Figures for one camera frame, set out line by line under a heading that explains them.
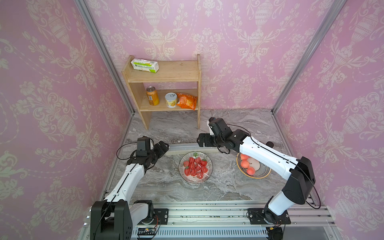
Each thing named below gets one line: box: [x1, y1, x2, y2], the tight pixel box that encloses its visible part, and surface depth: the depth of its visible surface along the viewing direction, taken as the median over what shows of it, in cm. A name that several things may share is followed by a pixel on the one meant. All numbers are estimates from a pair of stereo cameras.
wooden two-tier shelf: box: [121, 54, 202, 130], surface depth 83 cm
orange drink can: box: [146, 86, 160, 106], surface depth 90 cm
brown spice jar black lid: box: [266, 141, 274, 148], surface depth 92 cm
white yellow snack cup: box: [165, 92, 178, 109], surface depth 94 cm
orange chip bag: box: [176, 93, 198, 111], surface depth 93 cm
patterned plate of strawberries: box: [178, 151, 214, 184], surface depth 89 cm
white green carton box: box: [130, 58, 160, 73], surface depth 81 cm
